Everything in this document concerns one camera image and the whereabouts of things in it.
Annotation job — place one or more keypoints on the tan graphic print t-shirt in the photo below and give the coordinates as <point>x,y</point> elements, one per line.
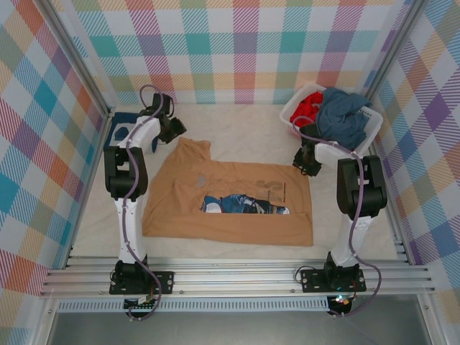
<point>230,230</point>

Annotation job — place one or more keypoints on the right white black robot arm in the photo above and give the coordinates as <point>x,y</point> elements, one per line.
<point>346,183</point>

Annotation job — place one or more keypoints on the white plastic laundry basket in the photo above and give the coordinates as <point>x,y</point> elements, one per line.
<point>287,115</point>

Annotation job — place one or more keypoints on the red t-shirt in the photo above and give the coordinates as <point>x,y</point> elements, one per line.
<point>305,106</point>

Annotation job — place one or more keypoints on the grey-blue t-shirt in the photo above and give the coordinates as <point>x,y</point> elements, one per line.
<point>341,115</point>

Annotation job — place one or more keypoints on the navy cartoon print t-shirt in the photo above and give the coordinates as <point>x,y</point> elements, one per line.
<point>124,118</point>

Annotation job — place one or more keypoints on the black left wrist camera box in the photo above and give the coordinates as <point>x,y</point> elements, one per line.
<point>178,128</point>

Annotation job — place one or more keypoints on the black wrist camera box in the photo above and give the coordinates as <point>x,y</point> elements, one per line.
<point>314,169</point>
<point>178,128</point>

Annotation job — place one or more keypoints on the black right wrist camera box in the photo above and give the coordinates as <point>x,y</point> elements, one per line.
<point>314,169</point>

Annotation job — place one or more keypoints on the aluminium frame post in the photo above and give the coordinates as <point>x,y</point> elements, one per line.
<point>395,46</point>
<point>77,57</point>

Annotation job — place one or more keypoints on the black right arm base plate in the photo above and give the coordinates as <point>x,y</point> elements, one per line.
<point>312,280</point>

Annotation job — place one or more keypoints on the aluminium rail frame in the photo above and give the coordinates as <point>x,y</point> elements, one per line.
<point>233,276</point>

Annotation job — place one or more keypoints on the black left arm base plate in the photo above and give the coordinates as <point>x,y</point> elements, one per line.
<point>163,282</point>

